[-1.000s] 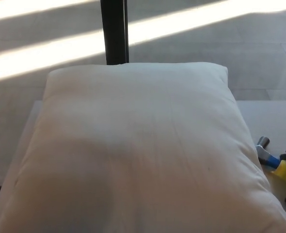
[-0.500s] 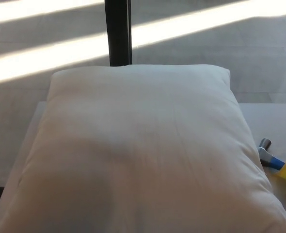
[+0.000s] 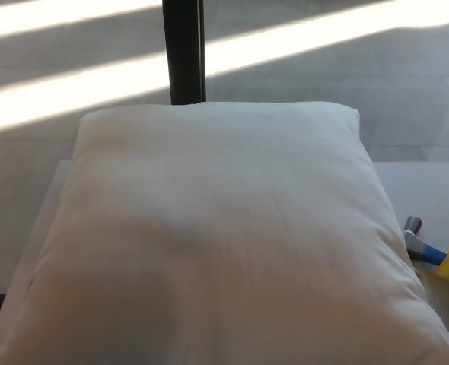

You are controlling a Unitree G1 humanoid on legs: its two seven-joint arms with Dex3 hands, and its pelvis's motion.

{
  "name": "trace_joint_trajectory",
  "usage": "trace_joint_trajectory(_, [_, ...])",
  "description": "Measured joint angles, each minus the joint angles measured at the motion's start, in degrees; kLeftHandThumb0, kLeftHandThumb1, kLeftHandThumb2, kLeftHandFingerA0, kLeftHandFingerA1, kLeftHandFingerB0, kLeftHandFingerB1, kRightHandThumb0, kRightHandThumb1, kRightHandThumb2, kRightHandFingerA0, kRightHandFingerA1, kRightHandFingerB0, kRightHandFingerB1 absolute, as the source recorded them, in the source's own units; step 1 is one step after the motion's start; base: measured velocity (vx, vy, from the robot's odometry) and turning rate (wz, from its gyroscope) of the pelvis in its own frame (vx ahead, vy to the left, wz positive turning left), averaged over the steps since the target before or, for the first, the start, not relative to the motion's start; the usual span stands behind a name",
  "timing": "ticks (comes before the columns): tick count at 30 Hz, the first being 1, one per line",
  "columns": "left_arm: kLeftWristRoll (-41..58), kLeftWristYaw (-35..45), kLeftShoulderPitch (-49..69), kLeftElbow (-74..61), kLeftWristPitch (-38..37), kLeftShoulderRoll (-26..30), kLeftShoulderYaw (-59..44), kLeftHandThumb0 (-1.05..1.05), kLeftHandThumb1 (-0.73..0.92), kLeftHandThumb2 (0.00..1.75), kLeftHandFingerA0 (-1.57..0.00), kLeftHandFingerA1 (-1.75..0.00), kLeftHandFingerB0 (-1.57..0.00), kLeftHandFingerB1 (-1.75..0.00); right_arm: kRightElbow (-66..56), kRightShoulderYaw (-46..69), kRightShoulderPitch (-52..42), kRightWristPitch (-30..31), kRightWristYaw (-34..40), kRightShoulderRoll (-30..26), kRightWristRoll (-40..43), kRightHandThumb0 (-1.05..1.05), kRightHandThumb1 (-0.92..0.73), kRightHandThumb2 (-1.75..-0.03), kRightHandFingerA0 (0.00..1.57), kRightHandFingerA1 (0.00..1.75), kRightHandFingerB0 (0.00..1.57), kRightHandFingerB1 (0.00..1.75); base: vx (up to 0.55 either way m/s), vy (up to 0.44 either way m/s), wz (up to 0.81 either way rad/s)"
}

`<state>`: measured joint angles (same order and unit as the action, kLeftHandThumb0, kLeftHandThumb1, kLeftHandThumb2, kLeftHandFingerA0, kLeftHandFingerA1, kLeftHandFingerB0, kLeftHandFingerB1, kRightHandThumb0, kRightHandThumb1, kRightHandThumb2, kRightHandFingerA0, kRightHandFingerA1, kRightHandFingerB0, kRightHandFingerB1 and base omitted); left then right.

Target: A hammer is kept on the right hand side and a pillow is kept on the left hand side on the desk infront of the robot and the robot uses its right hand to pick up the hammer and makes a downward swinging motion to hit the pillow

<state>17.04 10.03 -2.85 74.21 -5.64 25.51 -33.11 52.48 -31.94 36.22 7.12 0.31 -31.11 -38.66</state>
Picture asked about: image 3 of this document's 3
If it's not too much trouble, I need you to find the blue handled claw hammer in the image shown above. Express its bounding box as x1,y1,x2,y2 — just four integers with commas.
402,215,449,278

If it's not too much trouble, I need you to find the white pillow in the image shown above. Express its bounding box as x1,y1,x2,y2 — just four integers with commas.
0,99,449,365

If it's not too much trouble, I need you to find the black vertical post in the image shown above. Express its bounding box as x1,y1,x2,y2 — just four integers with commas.
161,0,207,106

